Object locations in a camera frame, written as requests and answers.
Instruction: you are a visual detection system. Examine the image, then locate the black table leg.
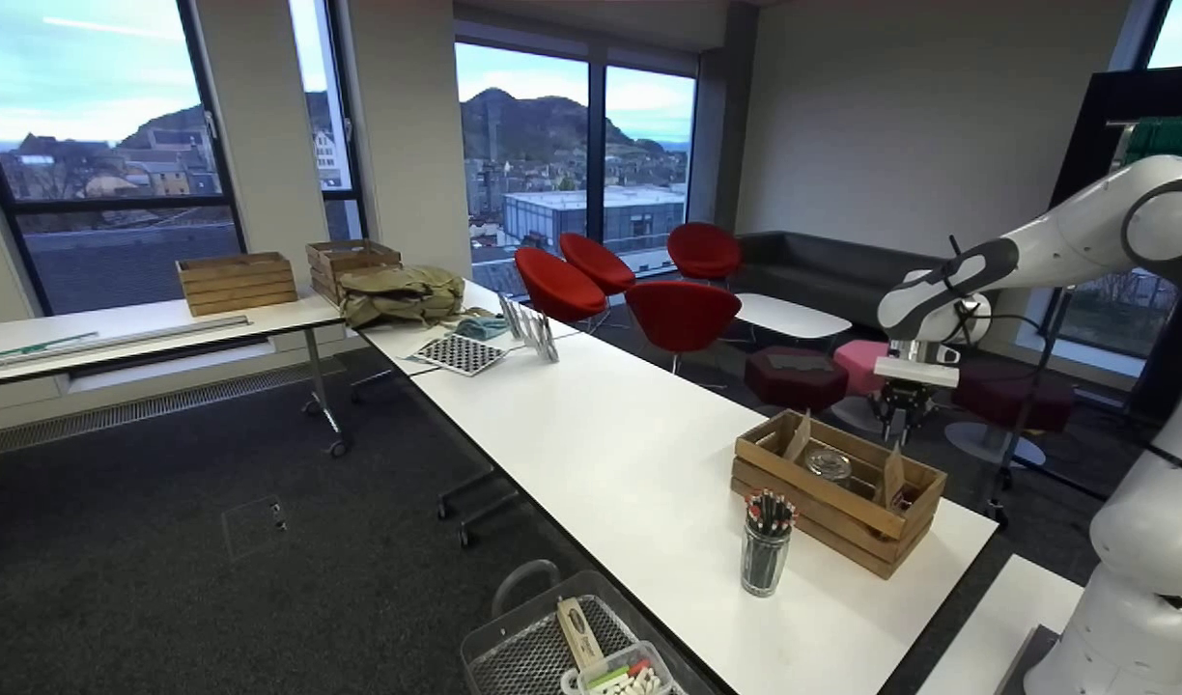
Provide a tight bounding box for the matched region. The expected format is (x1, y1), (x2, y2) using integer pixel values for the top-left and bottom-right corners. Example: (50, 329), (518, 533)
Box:
(302, 322), (355, 460)

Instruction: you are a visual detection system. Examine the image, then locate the clear glass jar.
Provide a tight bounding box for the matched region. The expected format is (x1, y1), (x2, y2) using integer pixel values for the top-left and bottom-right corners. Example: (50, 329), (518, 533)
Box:
(801, 446), (859, 486)

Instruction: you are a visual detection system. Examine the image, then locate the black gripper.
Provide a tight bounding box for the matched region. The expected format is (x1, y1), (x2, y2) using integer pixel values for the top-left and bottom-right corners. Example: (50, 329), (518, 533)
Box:
(881, 383), (938, 457)

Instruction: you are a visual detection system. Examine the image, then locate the white wrist camera block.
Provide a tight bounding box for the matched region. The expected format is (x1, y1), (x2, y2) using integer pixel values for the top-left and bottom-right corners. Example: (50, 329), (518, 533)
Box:
(874, 352), (965, 394)

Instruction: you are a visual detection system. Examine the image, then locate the dark red ottoman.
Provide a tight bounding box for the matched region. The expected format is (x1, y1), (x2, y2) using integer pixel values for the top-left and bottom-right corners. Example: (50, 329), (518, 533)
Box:
(744, 344), (853, 417)

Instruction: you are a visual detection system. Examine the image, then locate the wooden slatted crate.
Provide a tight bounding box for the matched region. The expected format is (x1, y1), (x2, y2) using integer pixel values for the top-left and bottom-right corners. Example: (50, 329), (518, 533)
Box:
(727, 405), (951, 583)

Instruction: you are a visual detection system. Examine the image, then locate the mesh pencil cup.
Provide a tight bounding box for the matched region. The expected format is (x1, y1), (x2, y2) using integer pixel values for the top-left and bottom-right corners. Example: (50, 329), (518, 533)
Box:
(737, 489), (801, 603)

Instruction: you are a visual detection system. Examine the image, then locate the green red small box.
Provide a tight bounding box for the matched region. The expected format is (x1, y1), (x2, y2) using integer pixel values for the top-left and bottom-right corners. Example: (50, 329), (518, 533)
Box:
(561, 636), (680, 695)

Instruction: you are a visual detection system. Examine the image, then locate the dark maroon ottoman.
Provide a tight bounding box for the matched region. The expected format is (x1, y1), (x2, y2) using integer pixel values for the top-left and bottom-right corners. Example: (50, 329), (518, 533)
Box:
(953, 354), (1082, 438)

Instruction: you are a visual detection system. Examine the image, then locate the dark wooden crate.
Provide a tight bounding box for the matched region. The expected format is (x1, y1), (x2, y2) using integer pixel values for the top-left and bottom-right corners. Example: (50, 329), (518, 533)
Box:
(306, 236), (405, 305)

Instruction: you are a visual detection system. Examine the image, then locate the brown paper packet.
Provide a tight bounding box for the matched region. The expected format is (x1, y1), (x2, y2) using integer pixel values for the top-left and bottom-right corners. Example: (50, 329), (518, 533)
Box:
(879, 439), (913, 514)
(780, 411), (819, 465)

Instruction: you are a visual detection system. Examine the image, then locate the teal flat packet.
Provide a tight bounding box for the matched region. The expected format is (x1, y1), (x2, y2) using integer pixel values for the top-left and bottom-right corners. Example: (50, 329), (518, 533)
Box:
(451, 305), (512, 344)

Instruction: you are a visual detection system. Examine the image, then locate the blue white carton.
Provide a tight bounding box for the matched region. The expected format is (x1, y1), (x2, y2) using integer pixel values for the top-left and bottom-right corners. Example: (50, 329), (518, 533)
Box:
(526, 308), (563, 368)

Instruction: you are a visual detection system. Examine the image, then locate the wooden stick tool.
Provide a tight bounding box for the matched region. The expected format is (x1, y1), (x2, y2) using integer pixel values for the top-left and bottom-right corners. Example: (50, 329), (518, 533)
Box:
(552, 596), (610, 679)

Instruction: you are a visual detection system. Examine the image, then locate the pink ottoman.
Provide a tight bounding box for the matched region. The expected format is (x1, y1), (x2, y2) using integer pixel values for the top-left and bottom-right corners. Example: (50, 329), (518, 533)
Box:
(832, 335), (897, 403)

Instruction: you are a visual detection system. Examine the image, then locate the grey wire basket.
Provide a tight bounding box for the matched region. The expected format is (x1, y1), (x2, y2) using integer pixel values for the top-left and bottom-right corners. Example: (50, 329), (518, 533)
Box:
(455, 556), (692, 695)

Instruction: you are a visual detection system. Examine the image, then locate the black monitor screen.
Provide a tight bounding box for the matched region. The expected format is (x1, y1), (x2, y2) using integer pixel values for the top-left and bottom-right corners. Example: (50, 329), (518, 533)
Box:
(1051, 66), (1182, 379)

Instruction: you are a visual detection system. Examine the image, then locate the black tripod stand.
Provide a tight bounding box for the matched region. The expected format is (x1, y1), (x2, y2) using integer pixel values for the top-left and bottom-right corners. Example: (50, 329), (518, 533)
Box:
(975, 282), (1080, 518)

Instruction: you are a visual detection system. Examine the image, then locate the white coffee table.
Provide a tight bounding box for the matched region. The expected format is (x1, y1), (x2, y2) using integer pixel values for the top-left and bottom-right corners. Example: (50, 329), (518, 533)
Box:
(731, 290), (859, 347)

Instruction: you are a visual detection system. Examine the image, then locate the olive green bag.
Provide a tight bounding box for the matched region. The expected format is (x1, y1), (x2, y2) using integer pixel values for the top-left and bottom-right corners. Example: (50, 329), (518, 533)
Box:
(331, 263), (467, 332)

